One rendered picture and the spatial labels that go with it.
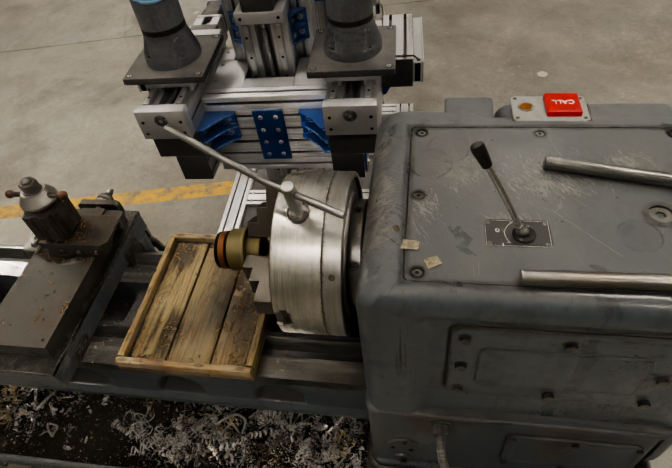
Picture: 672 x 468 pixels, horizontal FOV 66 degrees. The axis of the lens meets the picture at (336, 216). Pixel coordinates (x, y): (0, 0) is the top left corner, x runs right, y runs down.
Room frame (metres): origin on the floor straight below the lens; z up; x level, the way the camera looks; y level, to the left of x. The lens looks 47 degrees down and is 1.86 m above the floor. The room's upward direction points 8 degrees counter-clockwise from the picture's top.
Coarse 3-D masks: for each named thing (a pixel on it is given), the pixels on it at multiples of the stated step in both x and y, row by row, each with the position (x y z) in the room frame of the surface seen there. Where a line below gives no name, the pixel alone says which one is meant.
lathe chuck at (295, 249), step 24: (312, 192) 0.65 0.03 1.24; (288, 216) 0.61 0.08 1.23; (312, 216) 0.60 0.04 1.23; (288, 240) 0.57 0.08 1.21; (312, 240) 0.56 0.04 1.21; (288, 264) 0.54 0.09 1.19; (312, 264) 0.53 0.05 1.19; (288, 288) 0.51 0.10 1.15; (312, 288) 0.51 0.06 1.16; (288, 312) 0.50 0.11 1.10; (312, 312) 0.49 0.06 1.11
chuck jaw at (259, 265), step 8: (248, 256) 0.64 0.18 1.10; (256, 256) 0.64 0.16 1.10; (264, 256) 0.64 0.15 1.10; (248, 264) 0.62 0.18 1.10; (256, 264) 0.62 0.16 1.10; (264, 264) 0.62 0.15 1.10; (248, 272) 0.61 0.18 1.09; (256, 272) 0.60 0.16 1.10; (264, 272) 0.60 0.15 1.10; (256, 280) 0.58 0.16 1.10; (264, 280) 0.58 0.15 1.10; (256, 288) 0.58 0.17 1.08; (264, 288) 0.56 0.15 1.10; (256, 296) 0.55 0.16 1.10; (264, 296) 0.54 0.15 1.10; (256, 304) 0.53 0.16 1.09; (264, 304) 0.53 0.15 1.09; (264, 312) 0.53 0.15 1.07; (272, 312) 0.53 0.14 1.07; (280, 312) 0.51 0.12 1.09; (280, 320) 0.51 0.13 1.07; (288, 320) 0.51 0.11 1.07
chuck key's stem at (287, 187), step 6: (288, 180) 0.60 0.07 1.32; (282, 186) 0.59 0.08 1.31; (288, 186) 0.59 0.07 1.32; (294, 186) 0.59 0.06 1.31; (282, 192) 0.59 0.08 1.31; (288, 192) 0.58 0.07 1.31; (294, 192) 0.59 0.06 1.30; (288, 198) 0.58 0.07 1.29; (288, 204) 0.59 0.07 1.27; (294, 204) 0.59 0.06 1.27; (300, 204) 0.60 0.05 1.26; (294, 210) 0.59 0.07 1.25; (300, 210) 0.60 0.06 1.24; (300, 216) 0.60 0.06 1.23
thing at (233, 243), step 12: (240, 228) 0.71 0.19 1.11; (216, 240) 0.68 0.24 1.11; (228, 240) 0.67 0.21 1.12; (240, 240) 0.66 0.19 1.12; (252, 240) 0.67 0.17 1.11; (264, 240) 0.70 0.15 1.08; (216, 252) 0.66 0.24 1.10; (228, 252) 0.65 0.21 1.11; (240, 252) 0.65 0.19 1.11; (252, 252) 0.65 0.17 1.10; (264, 252) 0.68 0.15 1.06; (228, 264) 0.65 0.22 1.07; (240, 264) 0.64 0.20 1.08
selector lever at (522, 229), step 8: (496, 176) 0.51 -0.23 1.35; (496, 184) 0.50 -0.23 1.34; (504, 192) 0.50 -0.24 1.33; (504, 200) 0.49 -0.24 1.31; (512, 208) 0.49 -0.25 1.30; (512, 216) 0.48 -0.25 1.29; (520, 224) 0.48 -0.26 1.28; (512, 232) 0.48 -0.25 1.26; (520, 232) 0.47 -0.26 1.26; (528, 232) 0.47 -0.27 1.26; (520, 240) 0.46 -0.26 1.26; (528, 240) 0.46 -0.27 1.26
